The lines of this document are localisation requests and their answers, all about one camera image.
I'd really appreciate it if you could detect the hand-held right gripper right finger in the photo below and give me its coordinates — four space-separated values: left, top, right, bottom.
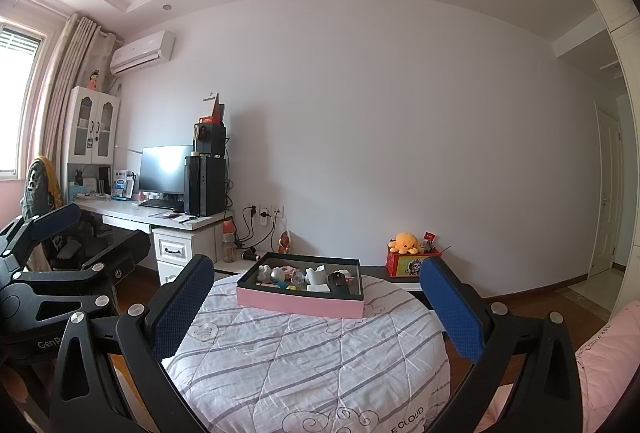
419 255 583 433

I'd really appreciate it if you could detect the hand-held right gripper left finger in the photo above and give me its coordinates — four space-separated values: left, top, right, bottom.
49 254 216 433

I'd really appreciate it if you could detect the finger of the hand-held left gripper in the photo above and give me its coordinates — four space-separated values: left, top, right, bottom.
10 229 153 314
0 202 84 274

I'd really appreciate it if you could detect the white astronaut figurine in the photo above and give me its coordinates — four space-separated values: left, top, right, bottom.
256 264 287 287

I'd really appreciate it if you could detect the pink storage box green rim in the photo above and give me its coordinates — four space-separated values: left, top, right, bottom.
236 252 366 320

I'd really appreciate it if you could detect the black office chair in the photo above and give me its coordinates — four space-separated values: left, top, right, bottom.
20 156 116 271

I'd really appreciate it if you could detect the white desk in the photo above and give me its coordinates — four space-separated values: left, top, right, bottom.
75 196 236 286

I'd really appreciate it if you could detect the red printed toy box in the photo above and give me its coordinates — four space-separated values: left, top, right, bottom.
385 247 443 280

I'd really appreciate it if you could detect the white low side table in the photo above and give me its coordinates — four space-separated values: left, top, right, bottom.
214 258 261 276

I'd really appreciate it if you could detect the blue white product box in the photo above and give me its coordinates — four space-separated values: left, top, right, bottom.
112 169 136 200

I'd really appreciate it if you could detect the orange capped bottle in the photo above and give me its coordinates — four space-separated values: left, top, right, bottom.
222 220 237 263

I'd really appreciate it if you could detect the yellow octopus plush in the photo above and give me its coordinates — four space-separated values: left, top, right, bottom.
389 232 421 255

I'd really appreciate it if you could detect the computer monitor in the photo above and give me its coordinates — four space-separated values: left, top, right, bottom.
138 144 193 200

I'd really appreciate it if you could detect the white hutch cabinet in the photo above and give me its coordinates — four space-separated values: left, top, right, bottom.
67 86 121 194

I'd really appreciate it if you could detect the black computer tower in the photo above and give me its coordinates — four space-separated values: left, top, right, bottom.
184 154 227 217

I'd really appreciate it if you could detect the window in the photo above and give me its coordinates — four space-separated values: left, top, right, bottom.
0 16 48 179

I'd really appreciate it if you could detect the beige curtain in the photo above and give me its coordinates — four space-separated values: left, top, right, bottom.
37 13 118 194

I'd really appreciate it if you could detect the black speaker box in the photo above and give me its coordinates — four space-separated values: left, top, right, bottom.
193 123 227 157

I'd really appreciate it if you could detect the pink bedding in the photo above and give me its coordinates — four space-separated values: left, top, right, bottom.
575 308 640 433

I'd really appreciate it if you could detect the red cardboard box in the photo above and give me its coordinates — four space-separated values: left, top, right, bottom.
201 92 226 125

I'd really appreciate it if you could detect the white door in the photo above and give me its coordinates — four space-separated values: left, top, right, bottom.
587 100 623 279

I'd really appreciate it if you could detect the white air conditioner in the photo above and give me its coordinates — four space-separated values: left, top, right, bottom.
110 30 176 75

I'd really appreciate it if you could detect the white wardrobe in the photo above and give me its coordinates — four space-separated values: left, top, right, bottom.
567 0 640 324

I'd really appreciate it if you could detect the white wall power outlet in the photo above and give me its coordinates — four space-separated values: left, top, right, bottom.
248 204 285 220

